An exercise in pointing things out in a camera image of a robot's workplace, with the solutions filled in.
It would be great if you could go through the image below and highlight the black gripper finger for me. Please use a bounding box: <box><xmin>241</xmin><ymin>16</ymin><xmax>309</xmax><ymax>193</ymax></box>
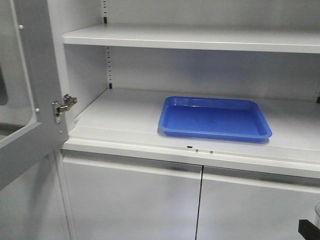
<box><xmin>298</xmin><ymin>219</ymin><xmax>320</xmax><ymax>240</ymax></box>

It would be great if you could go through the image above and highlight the blue plastic tray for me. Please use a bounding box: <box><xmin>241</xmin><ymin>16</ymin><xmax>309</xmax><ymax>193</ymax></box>
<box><xmin>158</xmin><ymin>96</ymin><xmax>273</xmax><ymax>143</ymax></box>

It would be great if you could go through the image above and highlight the metal door hinge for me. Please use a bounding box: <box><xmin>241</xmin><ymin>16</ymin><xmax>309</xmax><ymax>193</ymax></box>
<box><xmin>52</xmin><ymin>94</ymin><xmax>78</xmax><ymax>124</ymax></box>

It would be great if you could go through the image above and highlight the upper cabinet shelf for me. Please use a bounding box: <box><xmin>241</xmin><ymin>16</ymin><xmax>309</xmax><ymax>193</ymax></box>
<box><xmin>62</xmin><ymin>24</ymin><xmax>320</xmax><ymax>54</ymax></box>

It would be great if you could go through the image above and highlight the glass cabinet door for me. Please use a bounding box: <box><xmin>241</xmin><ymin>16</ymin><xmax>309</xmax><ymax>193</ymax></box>
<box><xmin>0</xmin><ymin>0</ymin><xmax>68</xmax><ymax>188</ymax></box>

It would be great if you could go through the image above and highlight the right lower cabinet door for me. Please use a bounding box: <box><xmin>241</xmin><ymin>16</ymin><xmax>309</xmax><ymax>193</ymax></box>
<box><xmin>196</xmin><ymin>166</ymin><xmax>320</xmax><ymax>240</ymax></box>

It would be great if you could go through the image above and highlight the left lower cabinet door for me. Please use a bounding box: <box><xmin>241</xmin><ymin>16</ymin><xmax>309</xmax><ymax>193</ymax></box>
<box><xmin>62</xmin><ymin>151</ymin><xmax>202</xmax><ymax>240</ymax></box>

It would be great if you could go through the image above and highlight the clear glass beaker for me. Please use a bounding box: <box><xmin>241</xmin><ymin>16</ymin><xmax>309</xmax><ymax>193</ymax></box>
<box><xmin>314</xmin><ymin>203</ymin><xmax>320</xmax><ymax>229</ymax></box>

